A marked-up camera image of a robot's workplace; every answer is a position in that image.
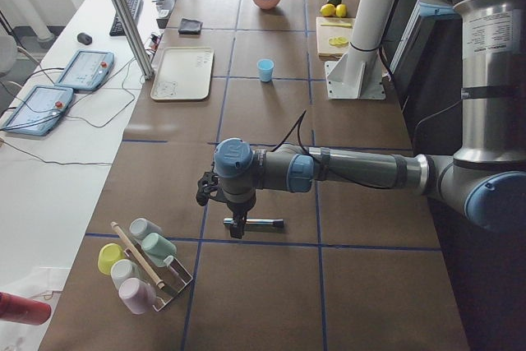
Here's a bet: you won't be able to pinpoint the white camera post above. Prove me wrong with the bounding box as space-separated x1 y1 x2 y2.
348 0 395 54

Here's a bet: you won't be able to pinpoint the grey folded cloth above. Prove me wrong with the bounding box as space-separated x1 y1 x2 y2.
178 18 203 35

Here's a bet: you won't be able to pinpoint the aluminium frame post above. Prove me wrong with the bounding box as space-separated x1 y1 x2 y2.
111 0 155 81

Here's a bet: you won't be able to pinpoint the blue teach pendant near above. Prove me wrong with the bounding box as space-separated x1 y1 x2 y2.
1 85 75 136

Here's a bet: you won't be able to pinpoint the beige bear tray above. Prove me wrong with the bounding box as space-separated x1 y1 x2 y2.
150 47 214 101

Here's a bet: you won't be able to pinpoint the pink cup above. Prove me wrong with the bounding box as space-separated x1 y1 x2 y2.
118 278 156 315

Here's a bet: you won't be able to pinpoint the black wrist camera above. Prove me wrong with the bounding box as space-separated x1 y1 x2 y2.
196 171 219 206

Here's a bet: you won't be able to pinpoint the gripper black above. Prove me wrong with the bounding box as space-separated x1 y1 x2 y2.
227 191 256 238

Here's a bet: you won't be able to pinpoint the green cup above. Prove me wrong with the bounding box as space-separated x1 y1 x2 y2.
141 233 177 267

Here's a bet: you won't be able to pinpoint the yellow cup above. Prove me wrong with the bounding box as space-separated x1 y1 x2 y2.
97 243 125 275

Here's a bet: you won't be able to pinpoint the white post base plate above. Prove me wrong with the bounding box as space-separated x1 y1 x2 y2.
324 48 385 100

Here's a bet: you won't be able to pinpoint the grey cup top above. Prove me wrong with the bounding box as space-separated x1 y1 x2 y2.
128 218 163 242

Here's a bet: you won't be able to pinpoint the blue teach pendant far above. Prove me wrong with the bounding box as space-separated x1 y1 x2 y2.
55 50 114 91

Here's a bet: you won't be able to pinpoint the black keyboard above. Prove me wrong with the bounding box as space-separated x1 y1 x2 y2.
108 0 144 37

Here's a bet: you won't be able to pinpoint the yellow lemon right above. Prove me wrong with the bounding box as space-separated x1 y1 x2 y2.
335 3 348 18

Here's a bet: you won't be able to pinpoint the green avocado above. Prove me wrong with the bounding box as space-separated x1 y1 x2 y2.
326 0 342 7

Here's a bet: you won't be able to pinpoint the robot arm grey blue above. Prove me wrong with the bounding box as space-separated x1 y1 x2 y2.
196 0 525 238

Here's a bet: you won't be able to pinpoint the steel muddler black tip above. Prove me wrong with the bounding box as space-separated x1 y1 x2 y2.
244 219 284 229

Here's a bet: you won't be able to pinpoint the white cup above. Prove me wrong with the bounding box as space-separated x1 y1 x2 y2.
110 259 142 290

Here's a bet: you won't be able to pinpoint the blue plastic cup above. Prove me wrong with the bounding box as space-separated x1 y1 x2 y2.
256 58 275 82

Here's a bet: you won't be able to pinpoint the black pendant cable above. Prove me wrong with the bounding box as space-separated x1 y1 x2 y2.
0 54 145 168

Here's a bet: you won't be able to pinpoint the wooden rolling stick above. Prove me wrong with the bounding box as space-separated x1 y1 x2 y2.
110 221 165 289

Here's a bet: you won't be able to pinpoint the lemon slices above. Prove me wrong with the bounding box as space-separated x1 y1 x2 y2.
328 36 349 48

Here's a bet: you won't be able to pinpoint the black computer mouse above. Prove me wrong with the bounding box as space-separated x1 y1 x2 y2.
77 32 92 45

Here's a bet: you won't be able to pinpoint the blue teach pendant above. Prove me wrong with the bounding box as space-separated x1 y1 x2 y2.
55 50 114 91
1 85 75 136

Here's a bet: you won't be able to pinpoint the red bottle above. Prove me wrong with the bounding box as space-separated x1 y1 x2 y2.
1 292 52 326

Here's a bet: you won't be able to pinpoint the metal cup rack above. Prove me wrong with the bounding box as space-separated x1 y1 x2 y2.
124 248 193 312

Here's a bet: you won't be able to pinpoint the yellow lemon left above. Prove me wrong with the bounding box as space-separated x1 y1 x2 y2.
320 3 336 17

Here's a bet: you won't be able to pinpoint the wooden cutting board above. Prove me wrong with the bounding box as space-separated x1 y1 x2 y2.
316 16 354 56

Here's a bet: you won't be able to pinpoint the yellow lemon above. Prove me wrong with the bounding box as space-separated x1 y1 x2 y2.
320 3 336 17
335 3 348 18

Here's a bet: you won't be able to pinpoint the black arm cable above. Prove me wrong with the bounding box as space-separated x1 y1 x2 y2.
272 109 391 190

